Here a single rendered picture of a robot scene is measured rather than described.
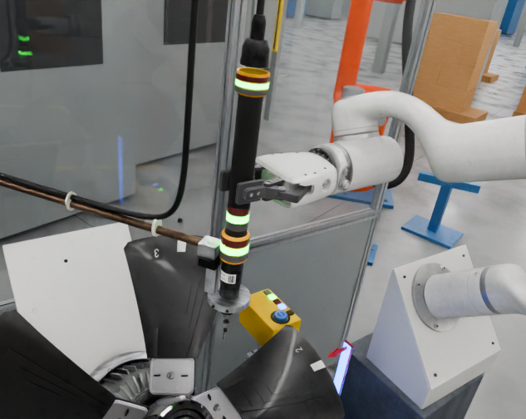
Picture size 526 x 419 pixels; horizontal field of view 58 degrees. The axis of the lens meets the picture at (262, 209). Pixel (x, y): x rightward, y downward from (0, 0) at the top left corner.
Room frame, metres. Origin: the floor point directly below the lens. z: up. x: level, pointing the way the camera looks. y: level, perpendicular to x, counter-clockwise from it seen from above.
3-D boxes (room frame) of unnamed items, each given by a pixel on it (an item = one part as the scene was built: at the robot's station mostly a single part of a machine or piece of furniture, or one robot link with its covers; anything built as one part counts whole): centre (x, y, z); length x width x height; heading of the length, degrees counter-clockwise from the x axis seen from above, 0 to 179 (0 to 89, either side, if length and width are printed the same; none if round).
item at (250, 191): (0.60, 0.00, 1.65); 0.07 x 0.03 x 0.03; 129
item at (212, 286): (0.62, 0.04, 1.49); 0.09 x 0.07 x 0.10; 74
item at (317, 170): (0.68, -0.05, 1.65); 0.11 x 0.10 x 0.07; 129
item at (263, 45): (0.61, 0.04, 1.65); 0.04 x 0.04 x 0.46
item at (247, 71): (0.61, 0.03, 1.79); 0.04 x 0.04 x 0.03
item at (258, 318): (1.07, -0.06, 1.02); 0.16 x 0.10 x 0.11; 39
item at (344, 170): (0.72, -0.10, 1.65); 0.09 x 0.03 x 0.08; 39
